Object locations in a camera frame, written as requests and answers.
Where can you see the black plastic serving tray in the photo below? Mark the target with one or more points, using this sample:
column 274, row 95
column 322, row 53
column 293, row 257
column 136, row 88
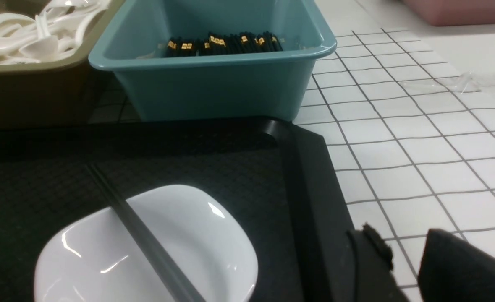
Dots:
column 273, row 177

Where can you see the pile of white spoons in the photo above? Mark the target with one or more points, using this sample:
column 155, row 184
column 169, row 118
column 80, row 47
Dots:
column 55, row 33

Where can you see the teal plastic bin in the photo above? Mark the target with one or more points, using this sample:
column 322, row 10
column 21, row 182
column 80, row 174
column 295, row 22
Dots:
column 222, row 86

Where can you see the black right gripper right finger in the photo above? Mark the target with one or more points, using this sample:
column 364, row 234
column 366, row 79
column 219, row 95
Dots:
column 453, row 270

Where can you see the white square sauce dish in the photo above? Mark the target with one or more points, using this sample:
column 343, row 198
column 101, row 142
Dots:
column 94, row 259

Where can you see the pink plastic bin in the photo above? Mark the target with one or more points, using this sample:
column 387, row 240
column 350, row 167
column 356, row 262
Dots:
column 454, row 12

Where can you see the olive brown plastic bin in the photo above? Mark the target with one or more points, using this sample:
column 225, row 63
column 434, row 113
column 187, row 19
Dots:
column 55, row 93

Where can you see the black chopstick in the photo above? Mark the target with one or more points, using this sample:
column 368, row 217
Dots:
column 173, row 278

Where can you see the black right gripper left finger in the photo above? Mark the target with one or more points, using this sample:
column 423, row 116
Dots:
column 373, row 268

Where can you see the black chopsticks bundle gold bands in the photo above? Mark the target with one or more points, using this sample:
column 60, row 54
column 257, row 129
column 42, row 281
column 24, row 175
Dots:
column 215, row 44

